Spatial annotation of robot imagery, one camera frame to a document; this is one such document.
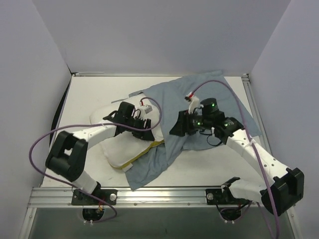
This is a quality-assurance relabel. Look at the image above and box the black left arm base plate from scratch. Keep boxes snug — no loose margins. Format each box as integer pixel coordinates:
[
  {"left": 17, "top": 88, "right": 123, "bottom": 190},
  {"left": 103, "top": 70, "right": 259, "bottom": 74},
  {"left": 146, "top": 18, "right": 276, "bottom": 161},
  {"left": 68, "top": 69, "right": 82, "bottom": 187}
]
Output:
[{"left": 71, "top": 189, "right": 118, "bottom": 206}]

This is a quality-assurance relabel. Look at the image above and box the aluminium front frame rail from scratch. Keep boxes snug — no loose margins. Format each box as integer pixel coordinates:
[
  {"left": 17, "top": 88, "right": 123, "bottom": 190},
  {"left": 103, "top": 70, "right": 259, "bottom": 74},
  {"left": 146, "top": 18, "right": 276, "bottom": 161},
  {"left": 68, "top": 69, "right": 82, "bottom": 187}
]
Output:
[{"left": 26, "top": 185, "right": 296, "bottom": 209}]

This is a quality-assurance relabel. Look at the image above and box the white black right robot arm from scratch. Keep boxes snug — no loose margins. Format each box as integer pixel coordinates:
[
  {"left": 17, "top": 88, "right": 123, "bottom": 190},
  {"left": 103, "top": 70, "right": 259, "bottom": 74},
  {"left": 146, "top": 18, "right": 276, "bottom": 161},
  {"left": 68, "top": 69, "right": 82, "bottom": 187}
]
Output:
[{"left": 169, "top": 95, "right": 305, "bottom": 216}]

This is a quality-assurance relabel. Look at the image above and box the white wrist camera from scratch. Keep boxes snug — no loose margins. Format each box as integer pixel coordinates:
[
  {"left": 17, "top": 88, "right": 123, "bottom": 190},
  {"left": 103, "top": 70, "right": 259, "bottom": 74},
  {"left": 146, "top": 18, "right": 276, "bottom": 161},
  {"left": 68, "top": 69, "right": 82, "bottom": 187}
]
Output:
[
  {"left": 138, "top": 101, "right": 153, "bottom": 118},
  {"left": 184, "top": 92, "right": 199, "bottom": 114}
]

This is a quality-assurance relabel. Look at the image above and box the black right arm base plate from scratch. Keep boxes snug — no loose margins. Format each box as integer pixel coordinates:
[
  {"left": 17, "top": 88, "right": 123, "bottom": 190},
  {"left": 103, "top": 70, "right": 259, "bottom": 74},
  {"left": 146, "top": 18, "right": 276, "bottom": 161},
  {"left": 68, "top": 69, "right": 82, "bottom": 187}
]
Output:
[{"left": 205, "top": 188, "right": 249, "bottom": 205}]

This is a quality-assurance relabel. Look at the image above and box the white pillow with yellow edge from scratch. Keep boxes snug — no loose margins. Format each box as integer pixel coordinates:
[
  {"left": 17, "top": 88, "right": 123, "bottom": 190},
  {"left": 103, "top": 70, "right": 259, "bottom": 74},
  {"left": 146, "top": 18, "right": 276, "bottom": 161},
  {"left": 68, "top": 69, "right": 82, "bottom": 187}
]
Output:
[{"left": 89, "top": 93, "right": 164, "bottom": 171}]

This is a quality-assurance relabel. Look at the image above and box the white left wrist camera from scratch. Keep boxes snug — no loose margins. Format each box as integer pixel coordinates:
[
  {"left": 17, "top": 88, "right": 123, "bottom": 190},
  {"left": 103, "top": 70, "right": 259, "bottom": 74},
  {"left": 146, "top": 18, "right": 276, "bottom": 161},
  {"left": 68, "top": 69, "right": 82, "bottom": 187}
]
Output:
[{"left": 138, "top": 101, "right": 153, "bottom": 118}]

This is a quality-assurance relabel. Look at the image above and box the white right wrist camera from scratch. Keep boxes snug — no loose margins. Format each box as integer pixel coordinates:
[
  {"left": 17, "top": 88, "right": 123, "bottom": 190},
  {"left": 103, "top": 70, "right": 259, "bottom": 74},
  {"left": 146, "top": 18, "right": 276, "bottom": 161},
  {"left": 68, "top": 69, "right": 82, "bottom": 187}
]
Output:
[{"left": 184, "top": 92, "right": 199, "bottom": 114}]

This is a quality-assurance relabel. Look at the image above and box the blue-grey fabric pillowcase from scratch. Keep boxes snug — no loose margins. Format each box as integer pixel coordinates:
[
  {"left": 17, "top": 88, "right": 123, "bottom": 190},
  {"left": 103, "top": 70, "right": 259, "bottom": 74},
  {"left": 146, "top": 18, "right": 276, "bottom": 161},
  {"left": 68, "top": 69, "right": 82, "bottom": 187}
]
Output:
[{"left": 125, "top": 70, "right": 261, "bottom": 190}]

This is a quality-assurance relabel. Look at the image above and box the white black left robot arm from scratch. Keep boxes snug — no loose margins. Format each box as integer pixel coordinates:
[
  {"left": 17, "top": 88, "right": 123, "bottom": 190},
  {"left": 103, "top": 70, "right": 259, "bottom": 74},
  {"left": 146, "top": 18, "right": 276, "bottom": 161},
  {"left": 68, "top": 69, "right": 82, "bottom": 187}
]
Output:
[{"left": 45, "top": 102, "right": 159, "bottom": 205}]

